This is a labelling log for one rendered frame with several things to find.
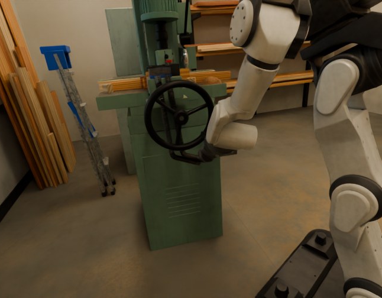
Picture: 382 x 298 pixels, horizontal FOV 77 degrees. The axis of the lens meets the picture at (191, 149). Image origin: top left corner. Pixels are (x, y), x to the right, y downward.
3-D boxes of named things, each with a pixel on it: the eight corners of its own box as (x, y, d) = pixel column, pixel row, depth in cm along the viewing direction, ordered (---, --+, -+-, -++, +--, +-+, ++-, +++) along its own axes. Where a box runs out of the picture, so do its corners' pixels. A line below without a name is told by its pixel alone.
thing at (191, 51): (181, 70, 138) (179, 47, 134) (179, 69, 145) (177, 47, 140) (197, 68, 140) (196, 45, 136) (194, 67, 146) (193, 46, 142)
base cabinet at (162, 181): (149, 252, 139) (128, 135, 112) (145, 198, 192) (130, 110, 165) (223, 235, 147) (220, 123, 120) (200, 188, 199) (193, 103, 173)
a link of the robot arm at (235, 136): (240, 158, 71) (256, 152, 60) (204, 152, 69) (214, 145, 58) (243, 121, 73) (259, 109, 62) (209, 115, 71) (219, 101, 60)
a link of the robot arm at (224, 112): (239, 153, 63) (259, 113, 54) (206, 148, 62) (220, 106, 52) (236, 136, 68) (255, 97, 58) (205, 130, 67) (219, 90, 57)
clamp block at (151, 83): (149, 101, 100) (146, 79, 97) (148, 97, 113) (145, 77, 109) (184, 97, 103) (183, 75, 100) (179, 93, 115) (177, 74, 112)
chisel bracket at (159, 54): (159, 69, 117) (156, 50, 113) (156, 68, 129) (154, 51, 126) (174, 67, 118) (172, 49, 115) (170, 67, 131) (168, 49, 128)
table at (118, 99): (94, 116, 97) (90, 100, 95) (103, 103, 125) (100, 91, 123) (235, 99, 108) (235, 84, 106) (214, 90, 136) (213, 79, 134)
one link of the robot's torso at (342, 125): (401, 203, 74) (387, 47, 65) (387, 232, 63) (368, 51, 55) (345, 196, 86) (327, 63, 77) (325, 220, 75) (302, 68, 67)
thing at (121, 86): (112, 91, 119) (110, 83, 118) (112, 90, 121) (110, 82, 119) (230, 78, 130) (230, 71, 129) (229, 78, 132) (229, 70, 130)
